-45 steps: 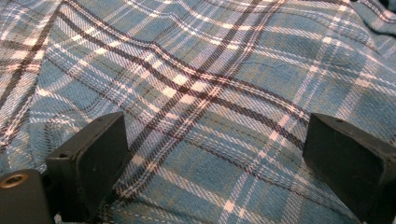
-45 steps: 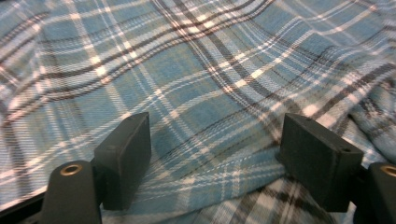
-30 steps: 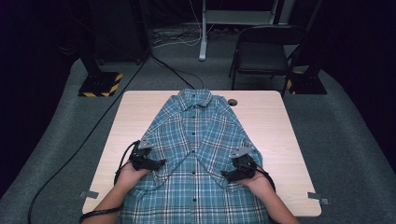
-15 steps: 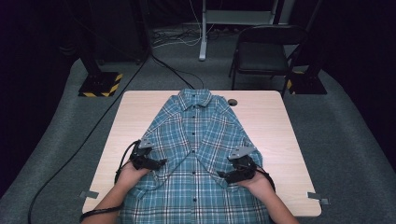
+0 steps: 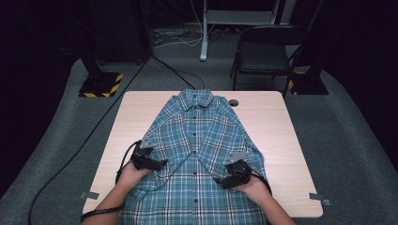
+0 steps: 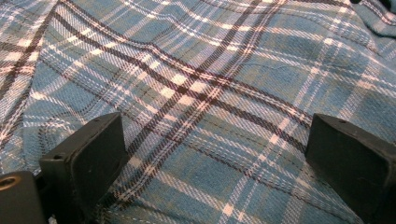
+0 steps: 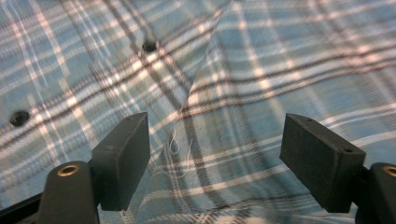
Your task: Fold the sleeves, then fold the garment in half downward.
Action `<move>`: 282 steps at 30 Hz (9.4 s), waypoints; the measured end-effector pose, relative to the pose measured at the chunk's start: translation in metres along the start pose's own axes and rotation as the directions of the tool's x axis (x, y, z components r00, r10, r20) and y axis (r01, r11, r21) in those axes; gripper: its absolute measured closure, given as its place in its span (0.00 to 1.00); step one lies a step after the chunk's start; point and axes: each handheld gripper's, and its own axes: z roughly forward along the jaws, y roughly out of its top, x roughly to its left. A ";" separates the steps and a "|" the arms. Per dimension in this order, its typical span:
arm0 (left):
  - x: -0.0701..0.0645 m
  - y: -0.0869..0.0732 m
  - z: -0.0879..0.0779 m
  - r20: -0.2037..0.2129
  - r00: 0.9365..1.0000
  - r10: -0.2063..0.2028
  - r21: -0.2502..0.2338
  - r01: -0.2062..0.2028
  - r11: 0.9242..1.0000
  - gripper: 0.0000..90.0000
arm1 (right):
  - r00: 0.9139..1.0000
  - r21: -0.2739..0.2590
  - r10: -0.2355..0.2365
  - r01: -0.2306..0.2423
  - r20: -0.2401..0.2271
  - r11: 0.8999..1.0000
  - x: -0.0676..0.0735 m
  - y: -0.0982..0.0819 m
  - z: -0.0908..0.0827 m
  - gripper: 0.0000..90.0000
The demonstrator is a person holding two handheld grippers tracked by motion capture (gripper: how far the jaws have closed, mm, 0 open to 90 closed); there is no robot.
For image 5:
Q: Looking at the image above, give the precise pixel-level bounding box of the black folding chair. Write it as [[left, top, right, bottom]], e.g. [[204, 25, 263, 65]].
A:
[[229, 24, 312, 99]]

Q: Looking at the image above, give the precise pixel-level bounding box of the person's right hand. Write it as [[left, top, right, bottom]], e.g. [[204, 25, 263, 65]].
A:
[[233, 176, 271, 205]]

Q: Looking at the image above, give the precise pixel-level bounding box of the white metal stand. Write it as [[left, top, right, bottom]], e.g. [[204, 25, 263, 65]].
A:
[[199, 0, 299, 62]]

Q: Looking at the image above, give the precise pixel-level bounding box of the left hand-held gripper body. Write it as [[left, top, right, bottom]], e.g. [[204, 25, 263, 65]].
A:
[[130, 139, 159, 173]]

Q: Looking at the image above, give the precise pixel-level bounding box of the bundle of floor cables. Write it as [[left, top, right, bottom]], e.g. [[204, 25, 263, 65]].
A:
[[153, 26, 242, 50]]

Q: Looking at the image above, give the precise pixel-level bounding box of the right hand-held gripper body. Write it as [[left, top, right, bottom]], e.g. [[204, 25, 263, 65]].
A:
[[222, 151, 253, 190]]

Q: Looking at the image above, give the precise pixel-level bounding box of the black stand with striped base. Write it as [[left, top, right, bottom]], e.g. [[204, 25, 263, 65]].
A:
[[287, 0, 329, 96], [74, 46, 125, 98]]

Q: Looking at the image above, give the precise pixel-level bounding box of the black equipment cabinet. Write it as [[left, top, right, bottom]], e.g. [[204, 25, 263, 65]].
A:
[[90, 0, 151, 64]]

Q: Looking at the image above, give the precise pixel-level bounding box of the long black floor cable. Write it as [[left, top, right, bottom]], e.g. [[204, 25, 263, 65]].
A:
[[27, 52, 151, 225]]

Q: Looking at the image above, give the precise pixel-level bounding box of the person's left hand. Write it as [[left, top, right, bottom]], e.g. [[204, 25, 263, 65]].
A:
[[115, 160, 154, 191]]

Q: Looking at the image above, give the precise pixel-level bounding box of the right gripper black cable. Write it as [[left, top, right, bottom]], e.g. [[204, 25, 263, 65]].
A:
[[248, 168, 273, 196]]

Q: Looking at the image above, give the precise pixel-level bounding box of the short black floor cable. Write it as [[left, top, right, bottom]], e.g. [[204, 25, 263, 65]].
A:
[[151, 54, 207, 91]]

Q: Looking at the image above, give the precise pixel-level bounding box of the blue plaid shirt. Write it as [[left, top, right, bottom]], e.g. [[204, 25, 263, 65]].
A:
[[120, 88, 270, 225]]

